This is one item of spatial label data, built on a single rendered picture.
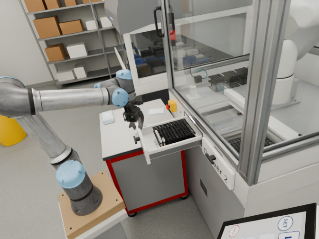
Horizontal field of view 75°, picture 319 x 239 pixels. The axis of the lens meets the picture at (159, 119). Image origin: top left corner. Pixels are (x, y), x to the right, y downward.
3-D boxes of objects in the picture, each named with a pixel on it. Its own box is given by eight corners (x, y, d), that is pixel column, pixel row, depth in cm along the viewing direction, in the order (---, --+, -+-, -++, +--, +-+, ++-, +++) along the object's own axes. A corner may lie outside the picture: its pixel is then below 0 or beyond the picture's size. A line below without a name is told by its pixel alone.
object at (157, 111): (148, 115, 172) (148, 114, 171) (149, 110, 179) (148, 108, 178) (164, 114, 170) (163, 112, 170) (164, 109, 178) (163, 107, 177)
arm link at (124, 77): (111, 72, 102) (126, 67, 106) (117, 92, 108) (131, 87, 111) (117, 75, 96) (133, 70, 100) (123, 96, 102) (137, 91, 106)
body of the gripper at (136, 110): (124, 122, 113) (119, 103, 106) (130, 114, 120) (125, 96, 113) (137, 123, 111) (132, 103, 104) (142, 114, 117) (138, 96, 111)
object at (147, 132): (149, 160, 117) (148, 152, 113) (140, 135, 138) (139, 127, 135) (214, 141, 123) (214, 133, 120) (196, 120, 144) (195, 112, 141)
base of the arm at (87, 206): (73, 222, 94) (64, 208, 89) (71, 197, 106) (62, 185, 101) (105, 206, 98) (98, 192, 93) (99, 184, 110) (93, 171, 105)
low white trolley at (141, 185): (126, 223, 176) (102, 158, 135) (118, 172, 227) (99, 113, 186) (190, 201, 185) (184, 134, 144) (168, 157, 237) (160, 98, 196)
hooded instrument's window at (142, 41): (133, 85, 193) (122, 34, 168) (115, 47, 340) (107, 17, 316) (241, 60, 211) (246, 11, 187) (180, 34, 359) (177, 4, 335)
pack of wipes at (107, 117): (115, 122, 170) (114, 117, 168) (104, 125, 168) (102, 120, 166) (113, 114, 183) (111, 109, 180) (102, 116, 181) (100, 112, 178)
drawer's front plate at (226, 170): (230, 190, 95) (231, 174, 89) (202, 151, 119) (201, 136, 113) (233, 189, 95) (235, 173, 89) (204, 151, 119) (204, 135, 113)
